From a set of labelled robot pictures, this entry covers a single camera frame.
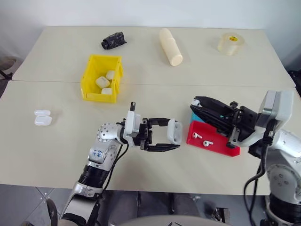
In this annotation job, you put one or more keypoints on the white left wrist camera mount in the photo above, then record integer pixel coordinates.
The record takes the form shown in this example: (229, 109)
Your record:
(131, 124)

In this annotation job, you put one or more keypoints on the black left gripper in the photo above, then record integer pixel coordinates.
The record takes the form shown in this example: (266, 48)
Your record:
(145, 135)

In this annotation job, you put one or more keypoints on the small dark metal object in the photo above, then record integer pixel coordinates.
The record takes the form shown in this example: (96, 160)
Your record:
(220, 214)

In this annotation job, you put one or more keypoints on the crumpled black plastic bag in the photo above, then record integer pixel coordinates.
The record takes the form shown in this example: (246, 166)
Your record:
(114, 40)

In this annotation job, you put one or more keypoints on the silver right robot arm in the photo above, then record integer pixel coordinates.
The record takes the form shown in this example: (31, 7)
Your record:
(283, 141)

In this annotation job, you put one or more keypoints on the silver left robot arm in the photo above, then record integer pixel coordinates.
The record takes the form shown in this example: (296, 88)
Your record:
(103, 155)

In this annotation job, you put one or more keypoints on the closed white earbud case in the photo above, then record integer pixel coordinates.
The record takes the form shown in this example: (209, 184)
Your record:
(110, 74)
(43, 120)
(42, 112)
(102, 81)
(107, 91)

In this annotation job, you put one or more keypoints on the yellow plastic bin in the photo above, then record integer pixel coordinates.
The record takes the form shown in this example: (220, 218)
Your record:
(90, 80)

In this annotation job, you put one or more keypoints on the black curved object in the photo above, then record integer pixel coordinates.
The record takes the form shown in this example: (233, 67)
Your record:
(52, 212)

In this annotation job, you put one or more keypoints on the white earbud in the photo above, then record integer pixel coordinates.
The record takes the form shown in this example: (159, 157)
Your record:
(195, 135)
(206, 143)
(194, 102)

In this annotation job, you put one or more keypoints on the teal block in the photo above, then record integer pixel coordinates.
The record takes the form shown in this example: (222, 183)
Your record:
(195, 117)

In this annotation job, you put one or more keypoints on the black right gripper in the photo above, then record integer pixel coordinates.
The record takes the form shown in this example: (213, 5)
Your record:
(245, 120)

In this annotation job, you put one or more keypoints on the red earbud tray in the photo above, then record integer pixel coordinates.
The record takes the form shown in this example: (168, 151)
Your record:
(207, 131)

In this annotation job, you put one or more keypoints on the clear tape roll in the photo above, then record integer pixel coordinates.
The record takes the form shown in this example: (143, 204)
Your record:
(231, 43)

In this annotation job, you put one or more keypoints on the white earbud case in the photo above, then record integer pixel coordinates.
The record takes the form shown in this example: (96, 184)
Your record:
(110, 74)
(102, 81)
(173, 135)
(43, 120)
(107, 91)
(42, 112)

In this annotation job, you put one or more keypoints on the dark chair base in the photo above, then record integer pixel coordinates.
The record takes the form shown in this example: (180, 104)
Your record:
(8, 64)

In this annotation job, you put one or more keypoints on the grey robot torso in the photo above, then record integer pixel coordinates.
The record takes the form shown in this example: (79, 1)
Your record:
(183, 220)

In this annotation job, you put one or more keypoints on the cream foam cylinder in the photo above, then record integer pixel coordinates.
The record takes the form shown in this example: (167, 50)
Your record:
(170, 47)

